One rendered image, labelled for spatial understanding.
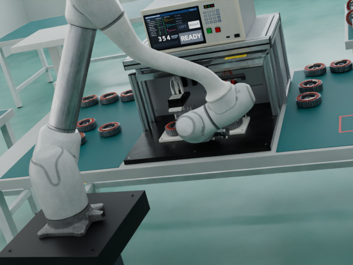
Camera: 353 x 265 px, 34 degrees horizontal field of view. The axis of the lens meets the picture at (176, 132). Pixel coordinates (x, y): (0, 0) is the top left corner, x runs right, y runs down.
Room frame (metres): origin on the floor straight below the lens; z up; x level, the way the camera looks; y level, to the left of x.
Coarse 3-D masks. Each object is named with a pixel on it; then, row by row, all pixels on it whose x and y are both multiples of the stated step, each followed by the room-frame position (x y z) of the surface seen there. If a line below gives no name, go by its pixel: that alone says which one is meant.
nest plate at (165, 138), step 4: (164, 132) 2.48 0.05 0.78; (164, 136) 2.44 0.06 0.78; (168, 136) 2.43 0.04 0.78; (172, 136) 2.41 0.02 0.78; (176, 136) 2.40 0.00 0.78; (160, 140) 2.41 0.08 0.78; (164, 140) 2.40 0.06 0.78; (168, 140) 2.40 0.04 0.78; (172, 140) 2.39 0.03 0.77; (176, 140) 2.38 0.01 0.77
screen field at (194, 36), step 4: (188, 32) 2.54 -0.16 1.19; (192, 32) 2.53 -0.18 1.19; (196, 32) 2.52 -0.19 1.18; (200, 32) 2.52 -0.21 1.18; (180, 36) 2.55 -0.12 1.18; (184, 36) 2.54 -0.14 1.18; (188, 36) 2.54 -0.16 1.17; (192, 36) 2.53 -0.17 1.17; (196, 36) 2.53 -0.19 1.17; (200, 36) 2.52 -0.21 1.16; (180, 40) 2.55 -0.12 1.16; (184, 40) 2.55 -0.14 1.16; (188, 40) 2.54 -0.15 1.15; (192, 40) 2.53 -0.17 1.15; (196, 40) 2.53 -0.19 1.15; (200, 40) 2.52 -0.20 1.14
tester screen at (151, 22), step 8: (192, 8) 2.52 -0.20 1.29; (152, 16) 2.59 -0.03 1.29; (160, 16) 2.57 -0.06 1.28; (168, 16) 2.56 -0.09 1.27; (176, 16) 2.55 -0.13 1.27; (184, 16) 2.54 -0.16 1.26; (192, 16) 2.52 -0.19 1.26; (152, 24) 2.59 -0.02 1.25; (160, 24) 2.58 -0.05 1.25; (168, 24) 2.57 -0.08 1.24; (200, 24) 2.52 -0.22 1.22; (152, 32) 2.59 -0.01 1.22; (160, 32) 2.58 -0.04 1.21; (168, 32) 2.57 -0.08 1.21; (176, 32) 2.55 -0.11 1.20; (184, 32) 2.54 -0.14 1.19; (152, 40) 2.60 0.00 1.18; (168, 40) 2.57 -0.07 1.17; (160, 48) 2.59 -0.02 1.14
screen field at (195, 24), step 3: (195, 21) 2.52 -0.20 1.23; (198, 21) 2.52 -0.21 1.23; (177, 24) 2.55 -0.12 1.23; (180, 24) 2.55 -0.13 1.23; (183, 24) 2.54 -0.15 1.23; (186, 24) 2.54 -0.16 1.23; (189, 24) 2.53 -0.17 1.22; (192, 24) 2.53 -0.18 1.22; (195, 24) 2.52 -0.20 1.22; (198, 24) 2.52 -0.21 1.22; (180, 27) 2.55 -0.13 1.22; (183, 27) 2.54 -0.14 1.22; (186, 27) 2.54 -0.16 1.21; (189, 27) 2.53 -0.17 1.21; (192, 27) 2.53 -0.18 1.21; (195, 27) 2.52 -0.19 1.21
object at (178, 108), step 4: (184, 92) 2.63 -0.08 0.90; (188, 92) 2.61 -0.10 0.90; (172, 96) 2.54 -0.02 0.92; (176, 96) 2.53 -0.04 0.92; (180, 96) 2.51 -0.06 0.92; (184, 96) 2.54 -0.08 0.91; (188, 96) 2.58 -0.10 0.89; (168, 100) 2.51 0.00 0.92; (172, 100) 2.50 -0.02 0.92; (176, 100) 2.49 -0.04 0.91; (180, 100) 2.49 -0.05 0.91; (184, 100) 2.52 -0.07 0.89; (172, 104) 2.50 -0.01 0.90; (176, 104) 2.49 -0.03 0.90; (180, 104) 2.49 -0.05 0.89; (188, 104) 2.58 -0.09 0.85; (172, 108) 2.49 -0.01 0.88; (176, 108) 2.48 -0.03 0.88; (180, 108) 2.47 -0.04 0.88; (184, 108) 2.59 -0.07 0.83; (188, 108) 2.58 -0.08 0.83
